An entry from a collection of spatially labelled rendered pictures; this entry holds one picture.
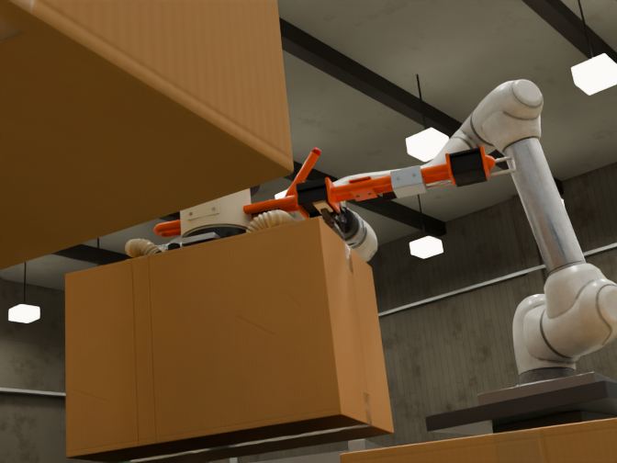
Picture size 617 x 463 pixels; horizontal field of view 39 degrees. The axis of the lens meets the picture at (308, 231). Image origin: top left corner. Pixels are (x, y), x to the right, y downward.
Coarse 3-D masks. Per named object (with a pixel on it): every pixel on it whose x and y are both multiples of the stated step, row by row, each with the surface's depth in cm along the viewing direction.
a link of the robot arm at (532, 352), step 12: (528, 300) 242; (540, 300) 240; (516, 312) 244; (528, 312) 239; (540, 312) 235; (516, 324) 242; (528, 324) 237; (540, 324) 232; (516, 336) 241; (528, 336) 236; (540, 336) 232; (516, 348) 241; (528, 348) 236; (540, 348) 232; (516, 360) 241; (528, 360) 236; (540, 360) 234; (552, 360) 233; (564, 360) 232; (576, 360) 235
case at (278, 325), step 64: (192, 256) 183; (256, 256) 178; (320, 256) 173; (128, 320) 184; (192, 320) 179; (256, 320) 174; (320, 320) 169; (128, 384) 179; (192, 384) 175; (256, 384) 170; (320, 384) 166; (384, 384) 199; (128, 448) 176; (192, 448) 186; (256, 448) 197
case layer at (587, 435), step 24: (504, 432) 98; (528, 432) 97; (552, 432) 97; (576, 432) 96; (600, 432) 95; (360, 456) 102; (384, 456) 101; (408, 456) 100; (432, 456) 99; (456, 456) 99; (480, 456) 98; (504, 456) 97; (528, 456) 96; (552, 456) 96; (576, 456) 95; (600, 456) 94
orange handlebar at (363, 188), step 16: (368, 176) 196; (384, 176) 195; (432, 176) 196; (448, 176) 195; (336, 192) 197; (352, 192) 196; (368, 192) 197; (384, 192) 199; (256, 208) 202; (272, 208) 201; (288, 208) 204; (160, 224) 208; (176, 224) 206
